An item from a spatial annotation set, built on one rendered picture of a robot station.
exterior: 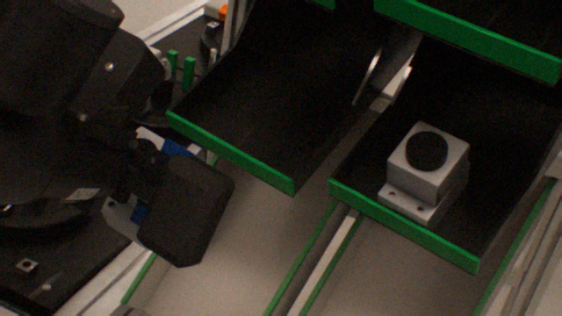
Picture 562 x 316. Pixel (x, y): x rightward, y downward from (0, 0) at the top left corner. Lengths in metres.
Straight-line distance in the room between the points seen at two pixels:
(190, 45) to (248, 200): 0.57
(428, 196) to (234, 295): 0.25
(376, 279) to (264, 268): 0.10
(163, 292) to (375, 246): 0.21
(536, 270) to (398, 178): 0.20
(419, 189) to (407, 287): 0.17
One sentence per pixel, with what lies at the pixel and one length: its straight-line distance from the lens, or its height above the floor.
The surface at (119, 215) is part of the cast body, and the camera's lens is 0.58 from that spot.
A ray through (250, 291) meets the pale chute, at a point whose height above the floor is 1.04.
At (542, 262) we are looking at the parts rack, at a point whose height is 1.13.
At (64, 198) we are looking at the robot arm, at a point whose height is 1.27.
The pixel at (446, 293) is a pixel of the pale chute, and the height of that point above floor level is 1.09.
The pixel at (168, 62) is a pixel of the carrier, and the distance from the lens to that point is 1.09.
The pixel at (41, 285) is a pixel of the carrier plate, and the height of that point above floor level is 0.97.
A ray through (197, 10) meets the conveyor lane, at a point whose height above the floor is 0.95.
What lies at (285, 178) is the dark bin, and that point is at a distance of 0.62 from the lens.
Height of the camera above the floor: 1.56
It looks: 34 degrees down
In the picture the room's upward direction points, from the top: 11 degrees clockwise
